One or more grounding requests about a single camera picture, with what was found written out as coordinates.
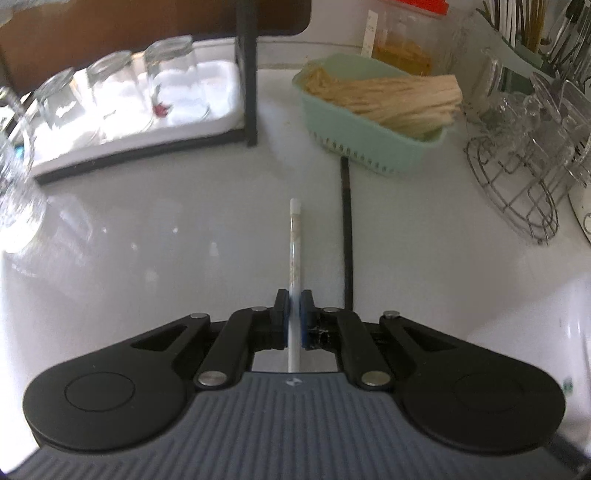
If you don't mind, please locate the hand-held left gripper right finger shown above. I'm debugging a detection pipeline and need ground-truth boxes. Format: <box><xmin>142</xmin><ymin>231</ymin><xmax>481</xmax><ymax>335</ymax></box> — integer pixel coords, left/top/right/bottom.
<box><xmin>299</xmin><ymin>290</ymin><xmax>467</xmax><ymax>391</ymax></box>

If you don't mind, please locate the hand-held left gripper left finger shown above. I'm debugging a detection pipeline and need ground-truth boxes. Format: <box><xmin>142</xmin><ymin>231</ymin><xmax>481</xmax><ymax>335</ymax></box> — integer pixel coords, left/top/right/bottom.
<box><xmin>131</xmin><ymin>288</ymin><xmax>293</xmax><ymax>388</ymax></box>

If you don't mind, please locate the white chopstick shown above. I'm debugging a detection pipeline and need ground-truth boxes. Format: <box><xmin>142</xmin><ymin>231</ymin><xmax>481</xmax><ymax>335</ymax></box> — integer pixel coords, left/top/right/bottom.
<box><xmin>287</xmin><ymin>198</ymin><xmax>305</xmax><ymax>374</ymax></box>

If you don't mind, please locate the white mug green print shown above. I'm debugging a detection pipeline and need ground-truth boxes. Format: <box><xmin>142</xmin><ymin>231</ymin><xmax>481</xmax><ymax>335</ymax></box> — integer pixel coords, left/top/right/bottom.
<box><xmin>466</xmin><ymin>274</ymin><xmax>591</xmax><ymax>457</ymax></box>

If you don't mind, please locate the row of hanging utensils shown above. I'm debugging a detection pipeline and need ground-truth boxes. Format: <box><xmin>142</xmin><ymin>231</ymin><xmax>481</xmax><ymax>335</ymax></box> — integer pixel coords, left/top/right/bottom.
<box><xmin>549</xmin><ymin>0</ymin><xmax>591</xmax><ymax>84</ymax></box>

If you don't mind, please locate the silver metal spoon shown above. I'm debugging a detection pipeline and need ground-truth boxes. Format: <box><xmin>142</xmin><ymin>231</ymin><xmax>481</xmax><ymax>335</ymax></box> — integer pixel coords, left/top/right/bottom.
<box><xmin>339</xmin><ymin>156</ymin><xmax>356</xmax><ymax>311</ymax></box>

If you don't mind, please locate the green plastic basket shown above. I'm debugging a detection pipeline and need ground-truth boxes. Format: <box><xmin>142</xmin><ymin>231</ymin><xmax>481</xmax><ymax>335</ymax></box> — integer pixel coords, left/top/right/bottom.
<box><xmin>292</xmin><ymin>52</ymin><xmax>455</xmax><ymax>176</ymax></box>

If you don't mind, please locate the white drip tray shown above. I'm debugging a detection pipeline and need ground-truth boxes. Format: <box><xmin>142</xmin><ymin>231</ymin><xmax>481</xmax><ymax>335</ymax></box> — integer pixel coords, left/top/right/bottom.
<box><xmin>30</xmin><ymin>39</ymin><xmax>245</xmax><ymax>178</ymax></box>

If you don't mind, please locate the bundle of bamboo skewers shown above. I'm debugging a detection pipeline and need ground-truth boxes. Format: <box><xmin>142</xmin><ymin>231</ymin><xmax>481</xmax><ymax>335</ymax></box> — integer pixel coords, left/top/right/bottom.
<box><xmin>300</xmin><ymin>67</ymin><xmax>464</xmax><ymax>139</ymax></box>

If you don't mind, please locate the black metal rack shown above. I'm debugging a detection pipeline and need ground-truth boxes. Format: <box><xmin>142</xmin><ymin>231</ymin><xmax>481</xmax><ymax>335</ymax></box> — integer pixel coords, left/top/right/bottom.
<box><xmin>0</xmin><ymin>0</ymin><xmax>259</xmax><ymax>185</ymax></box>

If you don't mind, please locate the small clear glass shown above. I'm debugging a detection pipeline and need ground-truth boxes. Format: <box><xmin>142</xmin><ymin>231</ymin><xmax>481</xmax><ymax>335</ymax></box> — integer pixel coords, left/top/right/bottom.
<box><xmin>87</xmin><ymin>51</ymin><xmax>153</xmax><ymax>134</ymax></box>
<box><xmin>144</xmin><ymin>35</ymin><xmax>211</xmax><ymax>121</ymax></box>
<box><xmin>33</xmin><ymin>68</ymin><xmax>93</xmax><ymax>144</ymax></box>

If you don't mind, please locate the red-lid plastic jar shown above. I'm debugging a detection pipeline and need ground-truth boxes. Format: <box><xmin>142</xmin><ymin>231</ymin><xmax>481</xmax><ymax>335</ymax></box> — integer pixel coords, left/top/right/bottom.
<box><xmin>365</xmin><ymin>0</ymin><xmax>451</xmax><ymax>77</ymax></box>

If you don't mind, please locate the tall textured glass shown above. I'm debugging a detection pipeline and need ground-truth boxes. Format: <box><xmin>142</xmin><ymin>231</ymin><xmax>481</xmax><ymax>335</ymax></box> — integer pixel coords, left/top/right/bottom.
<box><xmin>0</xmin><ymin>85</ymin><xmax>49</xmax><ymax>232</ymax></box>

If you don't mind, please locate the white electric pot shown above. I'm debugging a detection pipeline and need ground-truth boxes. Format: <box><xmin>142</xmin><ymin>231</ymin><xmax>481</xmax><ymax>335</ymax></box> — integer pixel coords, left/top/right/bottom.
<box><xmin>567</xmin><ymin>171</ymin><xmax>591</xmax><ymax>245</ymax></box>

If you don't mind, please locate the brown wooden cutting board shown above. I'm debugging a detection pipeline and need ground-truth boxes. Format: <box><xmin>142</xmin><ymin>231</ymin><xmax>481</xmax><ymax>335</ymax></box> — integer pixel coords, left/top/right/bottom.
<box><xmin>0</xmin><ymin>0</ymin><xmax>311</xmax><ymax>88</ymax></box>

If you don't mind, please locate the green utensil holder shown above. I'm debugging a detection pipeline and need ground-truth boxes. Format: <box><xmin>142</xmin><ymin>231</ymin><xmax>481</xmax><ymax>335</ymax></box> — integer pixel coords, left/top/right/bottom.
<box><xmin>475</xmin><ymin>9</ymin><xmax>561</xmax><ymax>77</ymax></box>

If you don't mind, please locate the bunch of upright chopsticks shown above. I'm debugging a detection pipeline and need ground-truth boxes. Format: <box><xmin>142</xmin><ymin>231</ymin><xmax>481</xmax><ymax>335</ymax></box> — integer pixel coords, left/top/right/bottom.
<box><xmin>482</xmin><ymin>0</ymin><xmax>550</xmax><ymax>51</ymax></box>

